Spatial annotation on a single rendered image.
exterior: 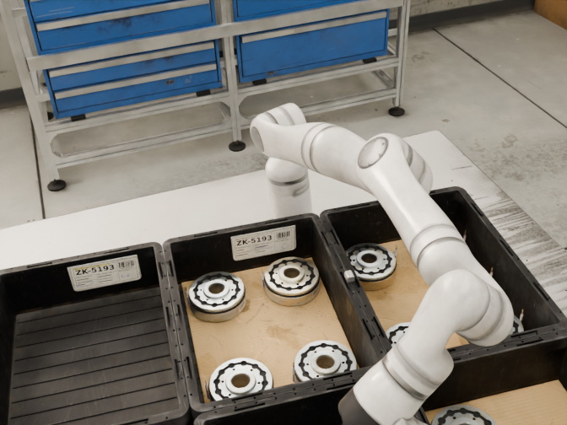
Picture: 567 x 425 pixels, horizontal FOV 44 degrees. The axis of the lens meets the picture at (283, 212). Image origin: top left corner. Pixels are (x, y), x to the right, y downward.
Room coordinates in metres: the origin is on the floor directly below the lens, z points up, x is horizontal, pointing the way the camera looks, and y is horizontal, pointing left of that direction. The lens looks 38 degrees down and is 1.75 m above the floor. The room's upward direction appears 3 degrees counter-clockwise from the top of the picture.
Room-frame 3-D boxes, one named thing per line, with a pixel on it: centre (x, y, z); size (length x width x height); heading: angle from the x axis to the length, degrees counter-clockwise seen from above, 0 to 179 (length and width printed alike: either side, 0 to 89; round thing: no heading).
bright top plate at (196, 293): (0.92, 0.13, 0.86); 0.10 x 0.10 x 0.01
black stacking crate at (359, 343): (0.83, 0.04, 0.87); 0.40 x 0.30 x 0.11; 12
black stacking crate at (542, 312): (0.90, -0.25, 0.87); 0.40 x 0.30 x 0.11; 12
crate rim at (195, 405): (0.83, 0.04, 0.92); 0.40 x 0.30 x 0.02; 12
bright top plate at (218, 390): (0.71, 0.08, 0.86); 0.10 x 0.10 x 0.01
